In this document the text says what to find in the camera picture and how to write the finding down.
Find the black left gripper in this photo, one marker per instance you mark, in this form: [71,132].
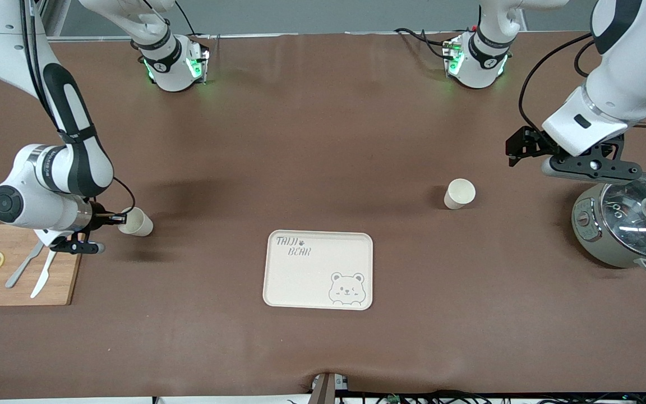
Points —
[531,142]

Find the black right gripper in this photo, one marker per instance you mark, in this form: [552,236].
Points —
[99,215]

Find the white IKEA cup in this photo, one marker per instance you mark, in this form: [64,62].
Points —
[138,224]
[459,193]

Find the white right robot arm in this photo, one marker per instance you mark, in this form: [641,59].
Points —
[84,168]

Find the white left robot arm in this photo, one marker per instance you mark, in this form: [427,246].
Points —
[631,73]

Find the white plastic knife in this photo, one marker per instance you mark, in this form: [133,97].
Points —
[42,278]

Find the grey plastic knife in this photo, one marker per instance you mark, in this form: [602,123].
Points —
[20,270]

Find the grey electric cooking pot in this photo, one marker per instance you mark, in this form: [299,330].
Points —
[586,235]

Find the glass pot lid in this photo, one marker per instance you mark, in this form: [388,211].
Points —
[626,219]

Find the cream bear print tray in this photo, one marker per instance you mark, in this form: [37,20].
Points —
[312,280]

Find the brown camera mount post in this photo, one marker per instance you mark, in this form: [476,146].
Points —
[326,393]

